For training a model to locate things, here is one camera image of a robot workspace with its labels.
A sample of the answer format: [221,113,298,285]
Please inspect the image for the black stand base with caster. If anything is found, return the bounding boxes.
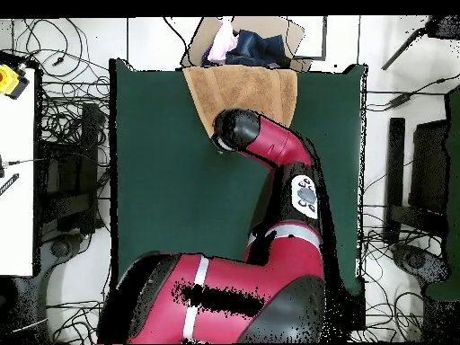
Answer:
[37,232,93,281]
[391,242,450,288]

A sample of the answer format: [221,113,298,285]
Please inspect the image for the white desk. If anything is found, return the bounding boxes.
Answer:
[0,67,37,278]

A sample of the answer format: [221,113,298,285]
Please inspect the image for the orange terry towel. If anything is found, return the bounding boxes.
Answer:
[181,65,298,139]

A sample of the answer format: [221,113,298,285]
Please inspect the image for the brown cardboard box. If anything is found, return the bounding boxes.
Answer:
[180,15,314,72]

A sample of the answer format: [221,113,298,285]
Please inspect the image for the green cloth covered table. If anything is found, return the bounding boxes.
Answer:
[425,85,460,303]

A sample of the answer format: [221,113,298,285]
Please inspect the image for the black frame stand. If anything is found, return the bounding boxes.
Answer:
[35,102,111,236]

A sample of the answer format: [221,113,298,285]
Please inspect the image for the dark green table cloth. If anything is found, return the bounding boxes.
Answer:
[109,58,367,296]

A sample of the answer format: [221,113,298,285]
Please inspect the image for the blue denim jeans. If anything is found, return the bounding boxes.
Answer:
[200,29,292,68]

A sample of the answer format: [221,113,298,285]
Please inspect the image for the black tripod leg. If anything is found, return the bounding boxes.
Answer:
[381,15,460,71]

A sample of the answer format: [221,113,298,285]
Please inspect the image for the pink garment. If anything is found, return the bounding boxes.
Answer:
[207,17,240,67]

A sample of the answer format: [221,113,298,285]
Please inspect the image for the black floor cable tangle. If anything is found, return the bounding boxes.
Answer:
[355,229,432,342]
[12,17,111,145]
[46,301,105,345]

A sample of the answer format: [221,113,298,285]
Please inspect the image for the black cable with adapter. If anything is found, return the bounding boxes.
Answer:
[366,73,460,112]

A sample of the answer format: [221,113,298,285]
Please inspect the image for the black flat tool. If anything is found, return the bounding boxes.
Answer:
[0,172,20,197]

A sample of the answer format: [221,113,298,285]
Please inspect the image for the yellow emergency stop button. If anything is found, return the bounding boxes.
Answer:
[0,64,31,101]

